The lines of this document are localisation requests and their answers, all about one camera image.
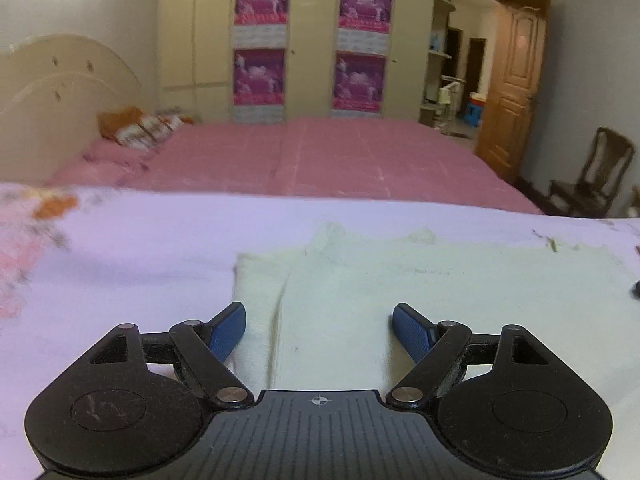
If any cream knitted sweater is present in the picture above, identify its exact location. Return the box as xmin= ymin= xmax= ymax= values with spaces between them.
xmin=232 ymin=223 xmax=639 ymax=403

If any dark wooden chair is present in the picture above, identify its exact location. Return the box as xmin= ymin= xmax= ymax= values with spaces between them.
xmin=547 ymin=127 xmax=636 ymax=219

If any lilac floral bed sheet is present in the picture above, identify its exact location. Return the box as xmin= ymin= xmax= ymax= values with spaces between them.
xmin=1 ymin=184 xmax=639 ymax=479

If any pink bed cover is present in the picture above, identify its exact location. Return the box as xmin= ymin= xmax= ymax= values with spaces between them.
xmin=49 ymin=119 xmax=539 ymax=214

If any orange patterned pillow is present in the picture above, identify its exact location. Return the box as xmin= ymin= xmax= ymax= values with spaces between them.
xmin=96 ymin=106 xmax=194 ymax=150

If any lower left pink poster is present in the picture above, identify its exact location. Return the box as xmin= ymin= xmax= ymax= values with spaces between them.
xmin=232 ymin=49 xmax=285 ymax=124

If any pink poster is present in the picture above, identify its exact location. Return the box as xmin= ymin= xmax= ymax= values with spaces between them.
xmin=337 ymin=0 xmax=393 ymax=56
xmin=233 ymin=0 xmax=290 ymax=50
xmin=232 ymin=49 xmax=285 ymax=124
xmin=331 ymin=52 xmax=386 ymax=118

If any open corner shelf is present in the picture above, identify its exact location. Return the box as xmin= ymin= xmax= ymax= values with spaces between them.
xmin=420 ymin=0 xmax=456 ymax=127

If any brown wooden door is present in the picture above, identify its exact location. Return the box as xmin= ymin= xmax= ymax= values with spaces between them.
xmin=475 ymin=0 xmax=550 ymax=184

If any lower right pink poster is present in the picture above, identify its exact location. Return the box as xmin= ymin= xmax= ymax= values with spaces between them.
xmin=331 ymin=52 xmax=386 ymax=118

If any cream curved headboard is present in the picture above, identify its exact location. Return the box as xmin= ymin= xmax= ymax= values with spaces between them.
xmin=0 ymin=35 xmax=148 ymax=184

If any cream wardrobe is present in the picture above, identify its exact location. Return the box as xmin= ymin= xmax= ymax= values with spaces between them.
xmin=158 ymin=0 xmax=433 ymax=122

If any upper right pink poster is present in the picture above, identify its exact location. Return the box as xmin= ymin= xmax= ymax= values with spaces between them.
xmin=337 ymin=0 xmax=393 ymax=56

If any upper left pink poster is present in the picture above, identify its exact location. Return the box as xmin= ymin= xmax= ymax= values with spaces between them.
xmin=233 ymin=0 xmax=290 ymax=50

